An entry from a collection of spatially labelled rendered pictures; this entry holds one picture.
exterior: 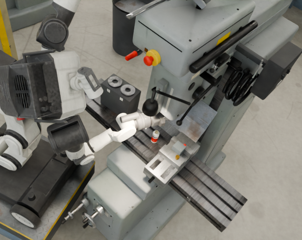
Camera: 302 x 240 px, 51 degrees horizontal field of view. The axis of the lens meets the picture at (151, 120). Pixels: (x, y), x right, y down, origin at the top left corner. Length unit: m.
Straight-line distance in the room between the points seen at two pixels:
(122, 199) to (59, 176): 0.47
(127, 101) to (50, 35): 0.79
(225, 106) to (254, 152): 1.48
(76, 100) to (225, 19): 0.66
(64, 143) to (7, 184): 0.99
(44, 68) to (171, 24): 0.48
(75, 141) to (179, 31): 0.60
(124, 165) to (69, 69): 0.83
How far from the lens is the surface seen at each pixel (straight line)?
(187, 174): 1.91
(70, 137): 1.34
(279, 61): 1.49
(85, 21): 4.31
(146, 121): 1.65
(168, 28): 1.15
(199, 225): 2.84
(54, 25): 1.26
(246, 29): 1.43
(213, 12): 1.30
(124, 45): 3.73
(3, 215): 2.37
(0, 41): 3.13
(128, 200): 2.00
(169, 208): 2.60
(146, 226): 2.52
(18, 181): 2.26
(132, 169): 1.95
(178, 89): 1.42
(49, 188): 2.18
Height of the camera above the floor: 2.56
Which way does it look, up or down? 52 degrees down
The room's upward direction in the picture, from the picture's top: 15 degrees clockwise
